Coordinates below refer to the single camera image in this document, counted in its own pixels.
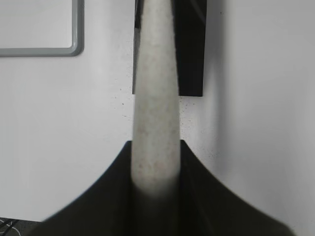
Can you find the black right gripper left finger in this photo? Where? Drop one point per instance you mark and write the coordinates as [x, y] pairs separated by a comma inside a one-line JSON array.
[[102, 210]]

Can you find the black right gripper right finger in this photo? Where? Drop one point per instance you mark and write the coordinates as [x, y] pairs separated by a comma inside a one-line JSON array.
[[209, 208]]

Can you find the steel kitchen knife white handle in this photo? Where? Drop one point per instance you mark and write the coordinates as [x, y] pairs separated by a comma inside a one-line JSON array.
[[155, 156]]

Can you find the grey-rimmed white cutting board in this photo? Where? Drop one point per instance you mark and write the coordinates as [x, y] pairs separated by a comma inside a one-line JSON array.
[[41, 28]]

